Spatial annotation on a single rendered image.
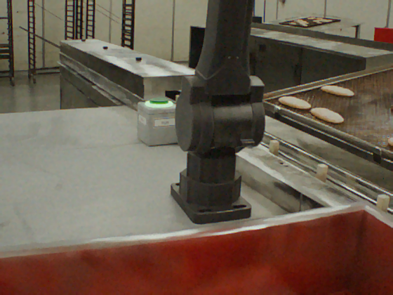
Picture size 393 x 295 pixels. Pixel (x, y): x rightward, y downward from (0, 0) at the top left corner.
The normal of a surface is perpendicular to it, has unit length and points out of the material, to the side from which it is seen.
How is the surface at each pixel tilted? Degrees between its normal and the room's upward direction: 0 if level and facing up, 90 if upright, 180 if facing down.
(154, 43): 90
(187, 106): 90
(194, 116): 65
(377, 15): 90
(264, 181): 90
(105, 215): 0
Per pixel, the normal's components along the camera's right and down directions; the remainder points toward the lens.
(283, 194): -0.90, 0.10
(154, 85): 0.43, 0.28
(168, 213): 0.04, -0.95
